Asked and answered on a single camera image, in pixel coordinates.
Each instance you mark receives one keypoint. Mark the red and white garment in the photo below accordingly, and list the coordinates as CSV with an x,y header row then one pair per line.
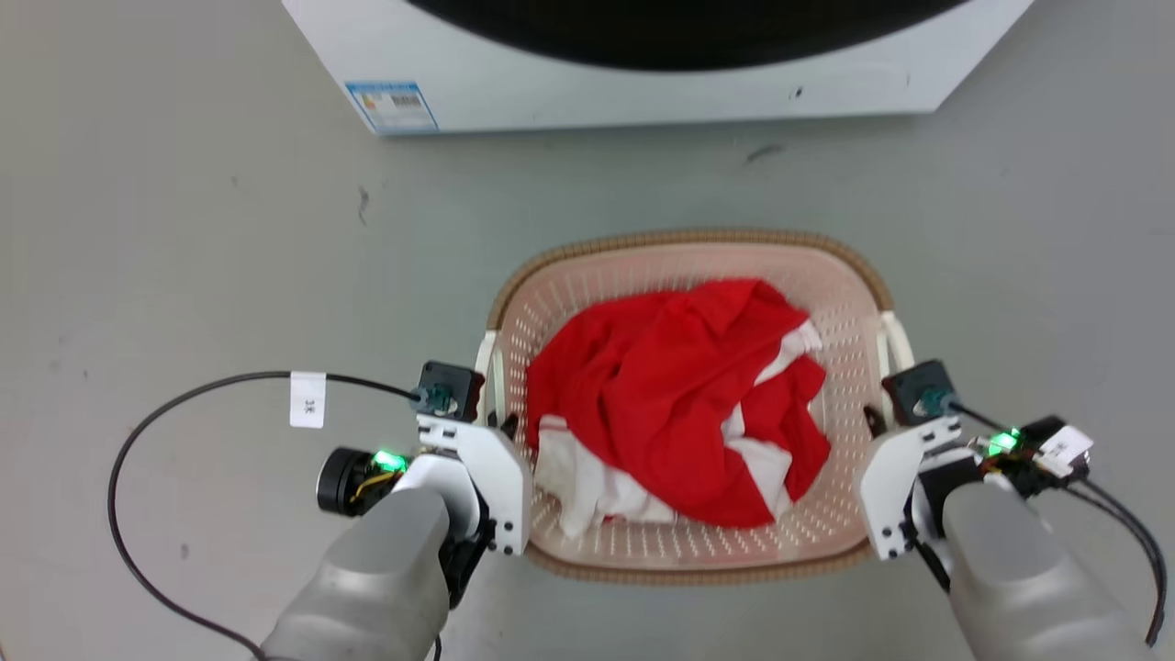
x,y
670,395

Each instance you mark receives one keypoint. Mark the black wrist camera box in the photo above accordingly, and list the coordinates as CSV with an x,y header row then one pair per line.
x,y
918,390
450,389

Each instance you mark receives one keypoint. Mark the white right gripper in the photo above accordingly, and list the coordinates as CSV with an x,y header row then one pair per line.
x,y
890,477

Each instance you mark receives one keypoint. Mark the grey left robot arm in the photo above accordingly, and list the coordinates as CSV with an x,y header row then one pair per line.
x,y
386,569

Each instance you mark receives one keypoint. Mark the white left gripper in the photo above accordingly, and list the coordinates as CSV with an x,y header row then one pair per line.
x,y
491,468

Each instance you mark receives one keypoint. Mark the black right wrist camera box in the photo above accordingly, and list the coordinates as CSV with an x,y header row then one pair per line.
x,y
918,390

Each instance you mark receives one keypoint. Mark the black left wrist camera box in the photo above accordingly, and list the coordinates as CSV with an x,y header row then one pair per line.
x,y
450,389

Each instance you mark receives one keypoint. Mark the pink perforated laundry basket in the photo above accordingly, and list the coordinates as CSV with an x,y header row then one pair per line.
x,y
826,303

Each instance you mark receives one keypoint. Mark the blue white energy label sticker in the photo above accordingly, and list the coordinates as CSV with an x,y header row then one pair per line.
x,y
393,106

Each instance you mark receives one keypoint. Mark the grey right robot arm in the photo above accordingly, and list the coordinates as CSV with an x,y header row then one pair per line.
x,y
1019,569

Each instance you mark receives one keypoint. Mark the black round washer door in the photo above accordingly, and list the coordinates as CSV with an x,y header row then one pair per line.
x,y
688,32

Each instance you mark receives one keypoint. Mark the white washing machine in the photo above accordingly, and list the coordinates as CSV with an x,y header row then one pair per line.
x,y
643,92

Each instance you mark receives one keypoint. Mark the white tag with black print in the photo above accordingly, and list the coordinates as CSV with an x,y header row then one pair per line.
x,y
1065,447

